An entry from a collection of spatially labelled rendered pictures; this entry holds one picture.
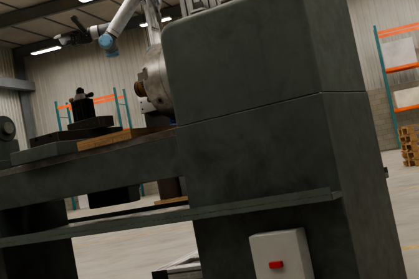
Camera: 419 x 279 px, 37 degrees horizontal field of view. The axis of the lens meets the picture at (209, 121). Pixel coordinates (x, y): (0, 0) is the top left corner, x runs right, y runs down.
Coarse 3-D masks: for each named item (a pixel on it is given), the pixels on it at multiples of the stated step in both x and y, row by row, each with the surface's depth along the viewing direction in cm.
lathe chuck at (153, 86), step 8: (152, 48) 256; (160, 48) 251; (144, 56) 254; (152, 56) 251; (144, 64) 252; (152, 64) 249; (152, 72) 248; (144, 80) 250; (152, 80) 248; (160, 80) 246; (152, 88) 249; (160, 88) 247; (152, 96) 250; (160, 96) 249; (160, 104) 251; (168, 104) 250; (160, 112) 256; (168, 112) 255
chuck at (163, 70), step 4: (160, 56) 248; (160, 60) 247; (164, 60) 246; (160, 64) 246; (164, 64) 245; (160, 68) 246; (164, 68) 245; (160, 72) 246; (164, 72) 245; (160, 76) 246; (164, 76) 245; (164, 80) 245; (164, 84) 246; (168, 84) 245; (164, 88) 246; (168, 88) 245; (168, 92) 246; (168, 96) 247
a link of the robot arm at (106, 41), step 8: (128, 0) 340; (136, 0) 340; (120, 8) 341; (128, 8) 340; (136, 8) 344; (120, 16) 339; (128, 16) 341; (112, 24) 339; (120, 24) 340; (112, 32) 339; (120, 32) 342; (104, 40) 337; (112, 40) 339; (104, 48) 339; (112, 48) 345
